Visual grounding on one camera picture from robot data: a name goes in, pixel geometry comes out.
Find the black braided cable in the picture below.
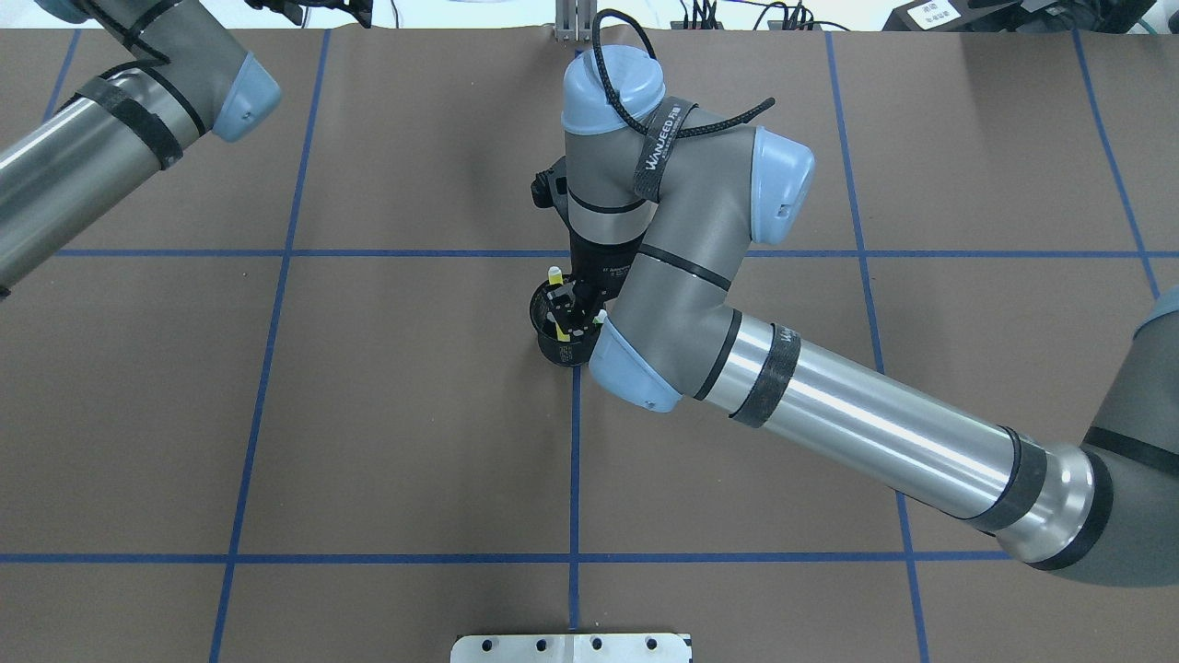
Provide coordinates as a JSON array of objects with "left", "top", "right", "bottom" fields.
[{"left": 590, "top": 7, "right": 776, "bottom": 139}]

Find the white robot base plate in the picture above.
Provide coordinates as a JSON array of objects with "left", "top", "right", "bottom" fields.
[{"left": 449, "top": 634, "right": 694, "bottom": 662}]

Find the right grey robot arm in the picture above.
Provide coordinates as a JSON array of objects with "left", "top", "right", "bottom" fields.
[{"left": 533, "top": 45, "right": 1178, "bottom": 587}]

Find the black mesh pen cup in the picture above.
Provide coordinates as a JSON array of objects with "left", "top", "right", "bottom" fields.
[{"left": 528, "top": 276, "right": 602, "bottom": 366}]

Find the aluminium frame post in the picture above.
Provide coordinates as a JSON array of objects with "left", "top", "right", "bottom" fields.
[{"left": 553, "top": 0, "right": 599, "bottom": 42}]

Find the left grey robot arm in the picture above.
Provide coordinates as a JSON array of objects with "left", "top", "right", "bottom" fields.
[{"left": 1, "top": 1, "right": 282, "bottom": 297}]

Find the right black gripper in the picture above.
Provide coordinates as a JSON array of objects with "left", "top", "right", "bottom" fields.
[{"left": 531, "top": 157, "right": 646, "bottom": 337}]

